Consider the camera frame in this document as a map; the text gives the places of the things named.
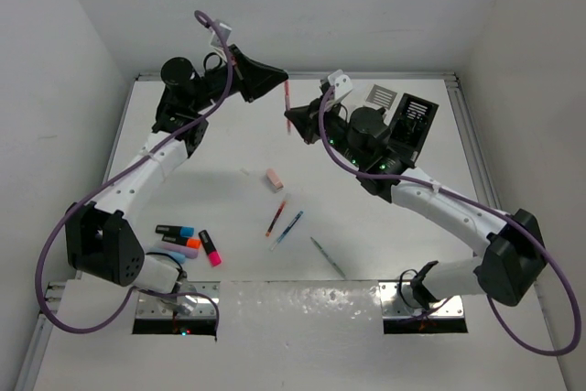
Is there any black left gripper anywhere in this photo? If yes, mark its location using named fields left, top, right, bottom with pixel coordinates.
left=190, top=46, right=288, bottom=114

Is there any green pen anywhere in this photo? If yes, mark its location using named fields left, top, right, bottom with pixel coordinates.
left=310, top=237, right=348, bottom=280

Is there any pink highlighter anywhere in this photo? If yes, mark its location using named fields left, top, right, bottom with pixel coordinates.
left=198, top=230, right=222, bottom=267

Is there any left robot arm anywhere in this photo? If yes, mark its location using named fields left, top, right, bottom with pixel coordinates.
left=65, top=45, right=288, bottom=294

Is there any red ink pen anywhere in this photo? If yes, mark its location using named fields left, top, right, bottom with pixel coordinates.
left=265, top=193, right=290, bottom=237

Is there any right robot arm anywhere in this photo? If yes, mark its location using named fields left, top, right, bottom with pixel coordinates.
left=285, top=94, right=546, bottom=309

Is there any black slotted organizer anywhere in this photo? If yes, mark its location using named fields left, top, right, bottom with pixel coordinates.
left=388, top=93, right=439, bottom=167

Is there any metal base plate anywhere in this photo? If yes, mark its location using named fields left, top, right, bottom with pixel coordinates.
left=136, top=281, right=220, bottom=320
left=379, top=280, right=465, bottom=321

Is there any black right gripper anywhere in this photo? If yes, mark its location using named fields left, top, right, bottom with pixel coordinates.
left=288, top=92, right=365, bottom=167

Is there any orange capped highlighter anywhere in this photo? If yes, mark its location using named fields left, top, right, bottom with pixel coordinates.
left=162, top=235, right=201, bottom=249

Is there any blue ink pen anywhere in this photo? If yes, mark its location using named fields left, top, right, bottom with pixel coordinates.
left=269, top=211, right=304, bottom=252

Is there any pink pen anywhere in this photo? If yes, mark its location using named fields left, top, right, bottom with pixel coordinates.
left=284, top=80, right=292, bottom=135

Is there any purple highlighter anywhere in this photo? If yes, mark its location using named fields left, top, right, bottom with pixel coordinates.
left=159, top=243, right=199, bottom=259

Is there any pink eraser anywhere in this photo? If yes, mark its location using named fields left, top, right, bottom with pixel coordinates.
left=266, top=168, right=284, bottom=192

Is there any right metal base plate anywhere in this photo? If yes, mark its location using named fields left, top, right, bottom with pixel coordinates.
left=379, top=280, right=465, bottom=321

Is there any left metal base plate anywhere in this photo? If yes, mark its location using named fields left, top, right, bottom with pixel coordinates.
left=136, top=281, right=220, bottom=320

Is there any white slotted organizer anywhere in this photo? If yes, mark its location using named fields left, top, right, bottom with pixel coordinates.
left=342, top=82, right=398, bottom=124

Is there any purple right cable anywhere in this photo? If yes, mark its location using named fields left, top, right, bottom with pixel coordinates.
left=318, top=87, right=579, bottom=356

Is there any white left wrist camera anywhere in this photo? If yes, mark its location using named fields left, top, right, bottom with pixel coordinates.
left=210, top=19, right=233, bottom=50

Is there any blue capped highlighter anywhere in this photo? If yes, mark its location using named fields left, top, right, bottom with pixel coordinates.
left=155, top=225, right=195, bottom=238

